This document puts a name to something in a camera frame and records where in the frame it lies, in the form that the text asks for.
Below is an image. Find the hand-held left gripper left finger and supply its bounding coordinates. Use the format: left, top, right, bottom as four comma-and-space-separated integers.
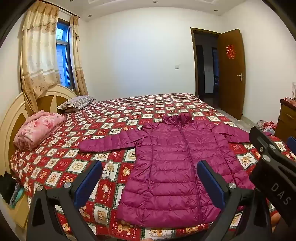
26, 160, 103, 241

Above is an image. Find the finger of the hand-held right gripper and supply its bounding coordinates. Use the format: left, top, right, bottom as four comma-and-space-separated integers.
286, 136, 296, 161
249, 126, 282, 156

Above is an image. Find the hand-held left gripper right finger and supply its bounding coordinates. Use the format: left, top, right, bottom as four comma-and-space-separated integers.
196, 160, 272, 241

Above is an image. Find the magenta puffer jacket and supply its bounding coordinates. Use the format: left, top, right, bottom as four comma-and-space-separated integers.
79, 114, 272, 227

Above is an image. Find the pile of clothes on floor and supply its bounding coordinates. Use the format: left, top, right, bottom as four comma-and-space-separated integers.
255, 120, 278, 135

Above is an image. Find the red checkered printed bedsheet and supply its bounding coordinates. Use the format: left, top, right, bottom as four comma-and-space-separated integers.
10, 93, 296, 241

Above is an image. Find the brown wooden dresser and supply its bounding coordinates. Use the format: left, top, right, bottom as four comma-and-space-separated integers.
274, 98, 296, 145

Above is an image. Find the brown wooden door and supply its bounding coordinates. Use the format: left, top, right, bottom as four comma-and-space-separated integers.
217, 29, 245, 120

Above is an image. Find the pink floral folded quilt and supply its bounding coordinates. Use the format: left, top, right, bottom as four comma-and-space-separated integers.
13, 110, 67, 150

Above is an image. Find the teal cloth item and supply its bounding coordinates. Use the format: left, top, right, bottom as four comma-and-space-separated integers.
10, 183, 25, 207

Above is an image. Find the striped grey pillow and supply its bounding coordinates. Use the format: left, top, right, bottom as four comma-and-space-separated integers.
57, 95, 96, 111

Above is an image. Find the black bag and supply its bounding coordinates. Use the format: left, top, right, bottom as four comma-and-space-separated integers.
0, 173, 18, 205

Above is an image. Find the red paper door decoration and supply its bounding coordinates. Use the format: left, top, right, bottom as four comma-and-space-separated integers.
225, 44, 235, 59

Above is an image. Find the cream wooden headboard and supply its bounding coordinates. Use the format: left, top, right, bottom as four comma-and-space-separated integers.
0, 84, 78, 176

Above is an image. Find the window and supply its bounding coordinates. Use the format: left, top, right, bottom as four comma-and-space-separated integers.
55, 20, 76, 90

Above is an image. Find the large beige floral curtain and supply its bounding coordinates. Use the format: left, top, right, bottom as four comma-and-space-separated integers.
20, 0, 61, 117

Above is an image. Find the dark curtain rod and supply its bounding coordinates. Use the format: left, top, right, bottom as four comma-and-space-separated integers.
57, 6, 79, 19

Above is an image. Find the dark wooden door frame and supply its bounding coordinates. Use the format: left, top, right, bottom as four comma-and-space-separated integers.
190, 27, 223, 109

